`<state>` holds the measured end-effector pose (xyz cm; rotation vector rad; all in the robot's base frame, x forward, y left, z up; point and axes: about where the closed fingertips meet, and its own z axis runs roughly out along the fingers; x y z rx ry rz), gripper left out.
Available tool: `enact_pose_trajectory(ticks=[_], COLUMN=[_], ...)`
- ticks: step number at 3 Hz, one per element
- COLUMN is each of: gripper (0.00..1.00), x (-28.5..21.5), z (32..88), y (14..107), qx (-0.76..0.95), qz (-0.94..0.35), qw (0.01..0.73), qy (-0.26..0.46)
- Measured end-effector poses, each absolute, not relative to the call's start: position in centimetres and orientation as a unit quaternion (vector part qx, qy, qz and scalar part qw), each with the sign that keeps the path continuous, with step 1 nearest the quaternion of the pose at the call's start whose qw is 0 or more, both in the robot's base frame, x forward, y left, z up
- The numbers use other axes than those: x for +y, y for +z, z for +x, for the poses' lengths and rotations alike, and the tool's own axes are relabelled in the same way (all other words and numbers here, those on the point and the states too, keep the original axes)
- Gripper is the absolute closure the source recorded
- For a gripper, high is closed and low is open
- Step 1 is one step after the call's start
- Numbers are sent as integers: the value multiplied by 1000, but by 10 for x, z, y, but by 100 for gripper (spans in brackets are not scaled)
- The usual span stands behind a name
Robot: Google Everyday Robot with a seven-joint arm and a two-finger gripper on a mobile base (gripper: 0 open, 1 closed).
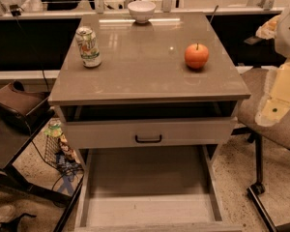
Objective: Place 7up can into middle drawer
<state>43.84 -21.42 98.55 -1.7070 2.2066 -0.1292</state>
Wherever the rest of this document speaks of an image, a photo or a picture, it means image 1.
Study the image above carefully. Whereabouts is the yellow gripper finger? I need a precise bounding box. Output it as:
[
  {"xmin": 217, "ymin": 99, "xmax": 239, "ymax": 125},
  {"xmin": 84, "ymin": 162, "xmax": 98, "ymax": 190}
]
[{"xmin": 255, "ymin": 61, "xmax": 290, "ymax": 127}]

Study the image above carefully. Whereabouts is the green white 7up can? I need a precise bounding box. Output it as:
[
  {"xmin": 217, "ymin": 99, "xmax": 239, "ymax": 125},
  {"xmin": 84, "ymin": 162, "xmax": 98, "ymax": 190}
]
[{"xmin": 75, "ymin": 26, "xmax": 102, "ymax": 68}]

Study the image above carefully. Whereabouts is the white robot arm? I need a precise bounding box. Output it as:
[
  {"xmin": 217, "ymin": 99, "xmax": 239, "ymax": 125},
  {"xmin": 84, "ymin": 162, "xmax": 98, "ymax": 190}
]
[{"xmin": 255, "ymin": 4, "xmax": 290, "ymax": 127}]

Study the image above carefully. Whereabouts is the grey drawer cabinet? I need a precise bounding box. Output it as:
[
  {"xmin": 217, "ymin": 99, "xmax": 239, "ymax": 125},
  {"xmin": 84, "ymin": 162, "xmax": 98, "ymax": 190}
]
[{"xmin": 47, "ymin": 12, "xmax": 251, "ymax": 232}]

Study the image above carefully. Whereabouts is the open pulled-out drawer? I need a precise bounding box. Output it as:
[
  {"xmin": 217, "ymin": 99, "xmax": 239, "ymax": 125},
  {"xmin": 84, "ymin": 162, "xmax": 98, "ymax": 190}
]
[{"xmin": 74, "ymin": 146, "xmax": 243, "ymax": 232}]

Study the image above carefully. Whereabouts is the brown fabric office chair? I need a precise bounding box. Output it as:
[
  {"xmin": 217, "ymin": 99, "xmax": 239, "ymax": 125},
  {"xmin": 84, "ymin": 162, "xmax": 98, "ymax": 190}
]
[{"xmin": 233, "ymin": 65, "xmax": 290, "ymax": 232}]

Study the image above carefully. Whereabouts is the red orange apple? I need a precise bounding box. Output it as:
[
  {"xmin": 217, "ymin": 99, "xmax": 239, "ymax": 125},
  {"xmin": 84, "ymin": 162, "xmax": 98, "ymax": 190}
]
[{"xmin": 185, "ymin": 43, "xmax": 209, "ymax": 70}]

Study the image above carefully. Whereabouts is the white ceramic bowl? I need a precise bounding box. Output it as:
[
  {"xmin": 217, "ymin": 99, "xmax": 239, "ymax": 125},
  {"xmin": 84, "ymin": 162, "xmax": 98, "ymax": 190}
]
[{"xmin": 128, "ymin": 0, "xmax": 156, "ymax": 23}]

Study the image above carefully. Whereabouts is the dark side table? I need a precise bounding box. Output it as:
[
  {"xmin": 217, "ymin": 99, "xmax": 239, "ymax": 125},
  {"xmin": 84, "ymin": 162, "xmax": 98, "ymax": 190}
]
[{"xmin": 0, "ymin": 109, "xmax": 83, "ymax": 232}]

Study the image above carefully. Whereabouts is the upper closed drawer with handle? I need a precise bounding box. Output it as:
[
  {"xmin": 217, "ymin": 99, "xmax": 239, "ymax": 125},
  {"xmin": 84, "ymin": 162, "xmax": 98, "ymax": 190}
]
[{"xmin": 62, "ymin": 117, "xmax": 237, "ymax": 149}]

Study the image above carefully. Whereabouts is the wire basket with snacks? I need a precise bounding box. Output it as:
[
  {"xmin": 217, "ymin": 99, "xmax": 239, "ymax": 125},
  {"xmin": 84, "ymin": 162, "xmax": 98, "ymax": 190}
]
[{"xmin": 43, "ymin": 120, "xmax": 82, "ymax": 174}]

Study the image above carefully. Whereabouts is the black cable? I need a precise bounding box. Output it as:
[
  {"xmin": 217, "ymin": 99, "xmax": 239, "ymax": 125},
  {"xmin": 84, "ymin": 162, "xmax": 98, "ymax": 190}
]
[{"xmin": 9, "ymin": 4, "xmax": 51, "ymax": 93}]

